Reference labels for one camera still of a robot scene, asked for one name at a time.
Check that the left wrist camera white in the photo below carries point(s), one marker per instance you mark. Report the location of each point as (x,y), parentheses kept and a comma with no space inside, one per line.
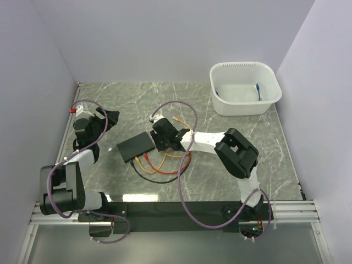
(81,110)

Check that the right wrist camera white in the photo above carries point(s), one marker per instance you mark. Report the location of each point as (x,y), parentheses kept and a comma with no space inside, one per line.
(155,118)

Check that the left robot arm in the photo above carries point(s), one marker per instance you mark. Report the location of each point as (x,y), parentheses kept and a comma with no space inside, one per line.
(67,188)

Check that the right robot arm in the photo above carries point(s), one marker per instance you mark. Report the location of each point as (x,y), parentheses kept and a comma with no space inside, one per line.
(238,155)

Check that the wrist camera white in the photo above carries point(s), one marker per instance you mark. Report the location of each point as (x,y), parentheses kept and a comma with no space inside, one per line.
(155,118)
(81,110)

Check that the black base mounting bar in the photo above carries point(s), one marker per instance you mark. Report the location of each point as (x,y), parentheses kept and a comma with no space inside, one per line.
(171,216)

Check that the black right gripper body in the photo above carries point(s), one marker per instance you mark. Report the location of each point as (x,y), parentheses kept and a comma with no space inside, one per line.
(161,143)

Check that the white plastic basin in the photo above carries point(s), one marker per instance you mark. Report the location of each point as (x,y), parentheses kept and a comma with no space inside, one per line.
(243,88)

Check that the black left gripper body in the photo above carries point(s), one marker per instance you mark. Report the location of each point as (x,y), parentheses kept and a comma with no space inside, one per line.
(98,126)

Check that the aluminium frame rail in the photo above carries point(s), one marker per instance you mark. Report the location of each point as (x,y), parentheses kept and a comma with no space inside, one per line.
(283,212)

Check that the black network switch box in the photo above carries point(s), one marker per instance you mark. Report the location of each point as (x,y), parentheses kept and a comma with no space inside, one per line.
(135,146)

